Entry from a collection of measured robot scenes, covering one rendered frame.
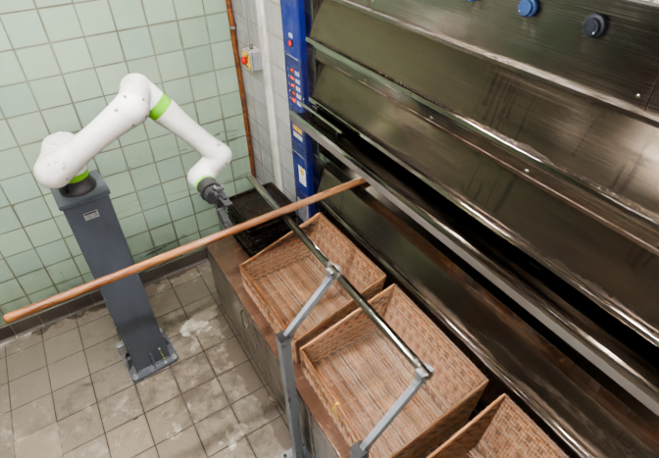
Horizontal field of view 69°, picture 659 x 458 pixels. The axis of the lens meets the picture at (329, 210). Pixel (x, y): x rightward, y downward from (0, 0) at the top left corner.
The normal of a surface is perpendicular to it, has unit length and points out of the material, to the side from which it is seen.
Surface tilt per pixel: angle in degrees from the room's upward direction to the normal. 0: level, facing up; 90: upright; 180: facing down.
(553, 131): 70
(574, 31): 90
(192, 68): 90
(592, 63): 90
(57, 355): 0
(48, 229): 90
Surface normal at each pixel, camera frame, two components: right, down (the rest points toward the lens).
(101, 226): 0.59, 0.48
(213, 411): -0.02, -0.79
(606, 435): -0.80, 0.05
